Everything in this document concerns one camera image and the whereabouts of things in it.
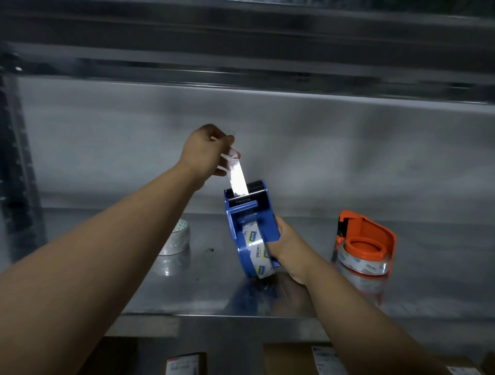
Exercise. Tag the person's left hand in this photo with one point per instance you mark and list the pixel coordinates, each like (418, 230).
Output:
(203, 154)

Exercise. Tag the person's right hand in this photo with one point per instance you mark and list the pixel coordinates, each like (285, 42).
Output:
(292, 251)

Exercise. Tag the transparent tape roll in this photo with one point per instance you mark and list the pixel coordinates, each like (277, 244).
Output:
(363, 264)
(255, 247)

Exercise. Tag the blue tape dispenser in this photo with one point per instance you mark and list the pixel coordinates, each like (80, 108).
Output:
(255, 212)

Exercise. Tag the orange tape dispenser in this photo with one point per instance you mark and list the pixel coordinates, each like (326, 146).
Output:
(375, 232)

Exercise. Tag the wrinkled white tape roll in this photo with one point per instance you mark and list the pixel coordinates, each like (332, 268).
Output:
(176, 239)

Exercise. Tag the person's right forearm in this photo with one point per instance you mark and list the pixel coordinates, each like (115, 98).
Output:
(367, 328)

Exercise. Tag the person's left forearm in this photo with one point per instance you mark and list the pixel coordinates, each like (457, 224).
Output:
(77, 278)

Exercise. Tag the wide cardboard box handwritten label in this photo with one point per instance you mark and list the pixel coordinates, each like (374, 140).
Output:
(286, 361)

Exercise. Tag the grey metal shelving rack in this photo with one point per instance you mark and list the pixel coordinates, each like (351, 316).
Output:
(425, 262)

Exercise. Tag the narrow cardboard box handwritten label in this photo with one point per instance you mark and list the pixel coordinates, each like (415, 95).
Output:
(185, 365)

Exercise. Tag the cardboard box printed label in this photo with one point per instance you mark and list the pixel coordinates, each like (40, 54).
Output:
(464, 367)

